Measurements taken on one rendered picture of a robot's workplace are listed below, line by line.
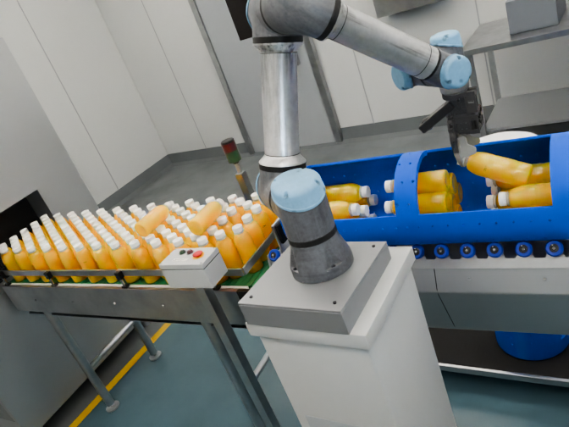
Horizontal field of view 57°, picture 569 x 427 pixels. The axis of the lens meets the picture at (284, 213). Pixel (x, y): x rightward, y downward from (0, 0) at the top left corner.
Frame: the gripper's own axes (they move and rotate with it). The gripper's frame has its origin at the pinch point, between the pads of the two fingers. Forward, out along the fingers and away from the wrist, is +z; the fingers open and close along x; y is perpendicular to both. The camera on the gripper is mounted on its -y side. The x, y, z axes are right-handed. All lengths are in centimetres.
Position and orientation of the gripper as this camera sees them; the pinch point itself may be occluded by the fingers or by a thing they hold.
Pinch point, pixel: (461, 158)
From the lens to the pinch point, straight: 156.8
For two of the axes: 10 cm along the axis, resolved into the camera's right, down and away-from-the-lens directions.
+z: 3.2, 8.5, 4.2
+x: 4.3, -5.3, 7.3
